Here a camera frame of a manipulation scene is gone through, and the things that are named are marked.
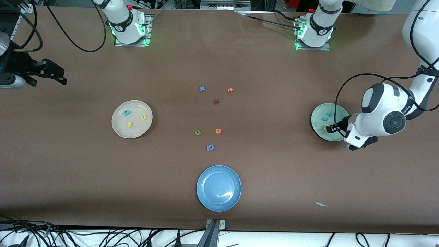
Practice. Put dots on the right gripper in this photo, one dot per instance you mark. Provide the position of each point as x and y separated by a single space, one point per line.
18 66

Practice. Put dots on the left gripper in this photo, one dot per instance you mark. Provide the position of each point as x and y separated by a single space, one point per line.
343 122

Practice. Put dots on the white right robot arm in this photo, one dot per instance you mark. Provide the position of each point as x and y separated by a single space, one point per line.
125 25

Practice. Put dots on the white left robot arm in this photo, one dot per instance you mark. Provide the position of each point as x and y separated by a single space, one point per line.
377 103

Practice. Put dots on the green round plate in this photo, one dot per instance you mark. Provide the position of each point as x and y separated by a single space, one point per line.
317 120

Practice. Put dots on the white paper scrap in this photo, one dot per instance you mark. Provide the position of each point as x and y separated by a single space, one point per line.
320 204

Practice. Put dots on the beige round plate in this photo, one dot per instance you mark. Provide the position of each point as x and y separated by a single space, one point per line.
135 130

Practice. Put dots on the blue foam letter a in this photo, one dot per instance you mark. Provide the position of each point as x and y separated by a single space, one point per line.
210 148

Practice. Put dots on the red box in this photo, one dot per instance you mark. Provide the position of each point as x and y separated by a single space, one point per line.
300 3

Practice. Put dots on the blue round plate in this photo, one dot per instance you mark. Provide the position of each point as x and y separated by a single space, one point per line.
218 188

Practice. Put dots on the dark metal beam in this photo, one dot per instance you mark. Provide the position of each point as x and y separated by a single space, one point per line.
210 236

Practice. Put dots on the grey power strip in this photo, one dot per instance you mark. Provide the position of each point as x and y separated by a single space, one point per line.
223 5

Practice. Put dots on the black power plug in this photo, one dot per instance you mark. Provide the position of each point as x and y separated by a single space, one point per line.
149 243
178 242

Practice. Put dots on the aluminium frame corner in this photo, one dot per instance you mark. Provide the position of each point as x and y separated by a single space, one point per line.
26 9

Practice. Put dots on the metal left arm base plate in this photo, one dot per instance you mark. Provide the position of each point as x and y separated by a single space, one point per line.
312 48

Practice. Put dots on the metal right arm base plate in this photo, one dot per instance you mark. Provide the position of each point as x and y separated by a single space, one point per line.
132 44

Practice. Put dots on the aluminium post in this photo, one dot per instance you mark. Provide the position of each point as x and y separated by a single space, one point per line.
270 4

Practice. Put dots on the silver table edge bracket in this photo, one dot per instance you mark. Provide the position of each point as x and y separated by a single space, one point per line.
221 224

